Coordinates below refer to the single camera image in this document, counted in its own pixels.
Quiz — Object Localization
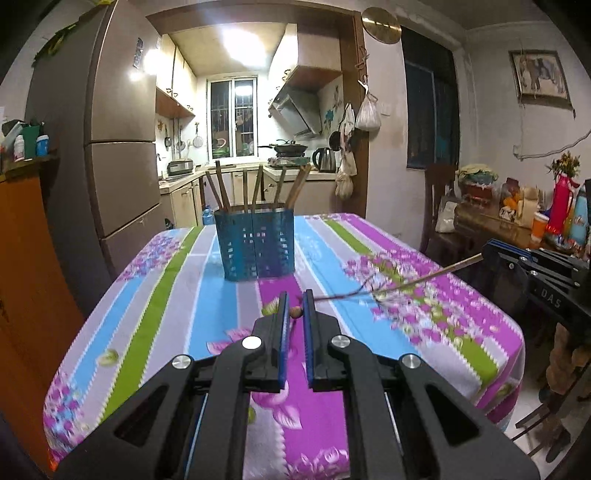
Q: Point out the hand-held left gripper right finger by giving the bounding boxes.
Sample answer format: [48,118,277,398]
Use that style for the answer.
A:
[302,288,542,480]

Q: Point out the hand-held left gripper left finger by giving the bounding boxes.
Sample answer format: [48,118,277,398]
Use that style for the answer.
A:
[55,291,291,480]

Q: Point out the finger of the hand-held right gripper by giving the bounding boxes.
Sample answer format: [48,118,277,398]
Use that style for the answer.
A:
[484,238,591,278]
[481,248,533,320]

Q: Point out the pale wooden chopstick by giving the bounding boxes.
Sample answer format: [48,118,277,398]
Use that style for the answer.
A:
[314,254,484,303]

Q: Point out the teal slotted utensil holder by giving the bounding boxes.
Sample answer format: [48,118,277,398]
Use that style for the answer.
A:
[213,207,296,281]

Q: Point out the set of wooden chopsticks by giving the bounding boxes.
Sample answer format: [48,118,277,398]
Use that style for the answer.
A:
[204,160,313,214]

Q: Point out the person's right hand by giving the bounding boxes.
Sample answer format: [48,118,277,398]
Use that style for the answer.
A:
[547,322,591,398]

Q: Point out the dark wooden sideboard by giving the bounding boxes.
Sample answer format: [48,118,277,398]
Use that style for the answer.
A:
[454,202,591,278]

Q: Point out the orange paper cup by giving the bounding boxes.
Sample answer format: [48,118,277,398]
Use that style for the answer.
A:
[530,212,550,243]

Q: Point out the beige paper bag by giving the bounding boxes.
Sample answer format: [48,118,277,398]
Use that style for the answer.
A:
[519,186,541,227]

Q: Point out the clear snack jar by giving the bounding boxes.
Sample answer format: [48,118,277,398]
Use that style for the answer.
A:
[501,177,523,223]

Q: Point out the red thermos flask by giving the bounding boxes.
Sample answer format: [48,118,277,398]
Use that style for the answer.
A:
[549,174,581,236]

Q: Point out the white sack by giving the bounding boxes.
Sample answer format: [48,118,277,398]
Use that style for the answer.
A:
[436,196,458,234]

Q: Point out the covered flower basket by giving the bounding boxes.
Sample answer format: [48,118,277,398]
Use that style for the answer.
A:
[455,162,500,204]

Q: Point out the dark wooden chair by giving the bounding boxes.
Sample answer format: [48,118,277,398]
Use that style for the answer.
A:
[421,162,461,253]

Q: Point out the dried flower bouquet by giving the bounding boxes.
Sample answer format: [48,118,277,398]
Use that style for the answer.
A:
[544,151,582,179]

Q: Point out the floral striped tablecloth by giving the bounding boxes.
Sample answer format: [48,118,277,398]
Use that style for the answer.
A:
[42,212,527,480]

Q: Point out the dark curtained window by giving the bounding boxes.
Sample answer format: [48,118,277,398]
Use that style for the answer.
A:
[401,25,463,171]

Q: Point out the hanging beige bags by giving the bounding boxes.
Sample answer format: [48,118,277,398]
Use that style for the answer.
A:
[334,104,359,202]

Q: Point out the framed elephant picture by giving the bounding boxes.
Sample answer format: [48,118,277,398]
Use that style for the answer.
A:
[509,49,571,103]

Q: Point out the steel electric kettle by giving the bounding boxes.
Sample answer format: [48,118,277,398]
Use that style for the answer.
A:
[312,146,337,174]

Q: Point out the white plastic bag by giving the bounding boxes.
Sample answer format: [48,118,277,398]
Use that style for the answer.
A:
[354,91,382,132]

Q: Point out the black wok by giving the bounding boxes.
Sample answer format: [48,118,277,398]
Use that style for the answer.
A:
[257,140,310,157]

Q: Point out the silver refrigerator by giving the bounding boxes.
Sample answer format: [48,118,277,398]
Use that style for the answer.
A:
[25,0,169,317]

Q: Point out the steel range hood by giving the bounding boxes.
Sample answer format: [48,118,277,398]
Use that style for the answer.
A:
[268,88,324,140]

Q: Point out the barred kitchen window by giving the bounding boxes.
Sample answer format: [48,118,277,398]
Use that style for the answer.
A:
[205,76,260,160]

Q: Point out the gold round plate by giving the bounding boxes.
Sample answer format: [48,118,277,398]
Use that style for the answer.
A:
[361,6,402,46]

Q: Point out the orange wooden cabinet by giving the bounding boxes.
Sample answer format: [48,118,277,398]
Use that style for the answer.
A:
[0,156,87,472]

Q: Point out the green plastic container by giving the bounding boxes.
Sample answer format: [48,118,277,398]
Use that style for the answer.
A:
[21,124,45,158]

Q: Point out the grey-green packet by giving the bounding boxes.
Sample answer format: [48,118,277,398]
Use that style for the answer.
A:
[1,119,24,154]

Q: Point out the wall cable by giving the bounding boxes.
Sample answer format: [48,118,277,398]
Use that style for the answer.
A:
[512,137,579,158]

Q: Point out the black metal stool frame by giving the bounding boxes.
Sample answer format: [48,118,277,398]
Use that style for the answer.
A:
[514,396,570,459]

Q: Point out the floral wall sticker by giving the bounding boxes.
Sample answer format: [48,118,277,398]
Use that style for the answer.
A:
[322,85,345,135]

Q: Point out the brown-edged wall cabinet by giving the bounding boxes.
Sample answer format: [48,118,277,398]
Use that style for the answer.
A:
[270,23,343,92]

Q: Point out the cream wall cabinets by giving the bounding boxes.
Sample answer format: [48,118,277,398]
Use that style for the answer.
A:
[155,34,197,119]

